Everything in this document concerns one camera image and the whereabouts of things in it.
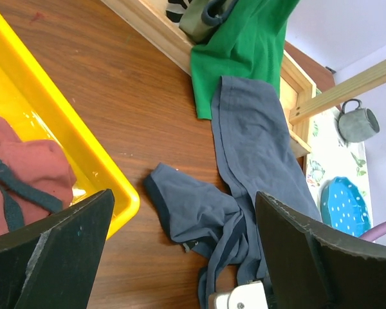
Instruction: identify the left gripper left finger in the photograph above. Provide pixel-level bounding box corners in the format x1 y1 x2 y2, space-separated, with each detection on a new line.
0 189 115 308

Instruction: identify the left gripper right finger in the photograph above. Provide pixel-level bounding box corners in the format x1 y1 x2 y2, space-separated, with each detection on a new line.
255 192 386 308

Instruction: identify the blue grey tank top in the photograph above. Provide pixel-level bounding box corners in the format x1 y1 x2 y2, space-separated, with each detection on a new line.
143 76 320 308

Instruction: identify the red tank top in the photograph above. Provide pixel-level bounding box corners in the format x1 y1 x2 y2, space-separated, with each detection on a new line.
0 117 77 236

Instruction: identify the green tank top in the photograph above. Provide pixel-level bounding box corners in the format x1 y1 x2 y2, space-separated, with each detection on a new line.
190 0 299 120

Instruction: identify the blue dotted plate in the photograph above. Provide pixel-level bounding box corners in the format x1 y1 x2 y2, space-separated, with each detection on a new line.
320 177 371 238

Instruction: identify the floral patterned tray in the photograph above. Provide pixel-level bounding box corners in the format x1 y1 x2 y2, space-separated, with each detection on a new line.
306 108 373 228

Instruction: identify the grey ceramic mug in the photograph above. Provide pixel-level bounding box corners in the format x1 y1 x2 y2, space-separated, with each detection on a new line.
338 98 380 143

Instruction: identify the yellow plastic bin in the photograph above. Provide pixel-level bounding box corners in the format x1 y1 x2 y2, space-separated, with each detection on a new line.
0 14 140 238

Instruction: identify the wooden clothes rack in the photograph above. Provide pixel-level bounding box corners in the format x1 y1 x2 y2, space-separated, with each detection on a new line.
105 0 386 158

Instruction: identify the olive green garment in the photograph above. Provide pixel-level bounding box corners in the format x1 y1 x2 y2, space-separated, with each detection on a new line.
179 0 238 43

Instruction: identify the zebra striped garment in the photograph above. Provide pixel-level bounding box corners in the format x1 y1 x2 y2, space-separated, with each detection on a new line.
165 0 192 24

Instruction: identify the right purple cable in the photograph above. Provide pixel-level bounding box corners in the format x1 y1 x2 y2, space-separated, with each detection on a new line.
360 217 386 242

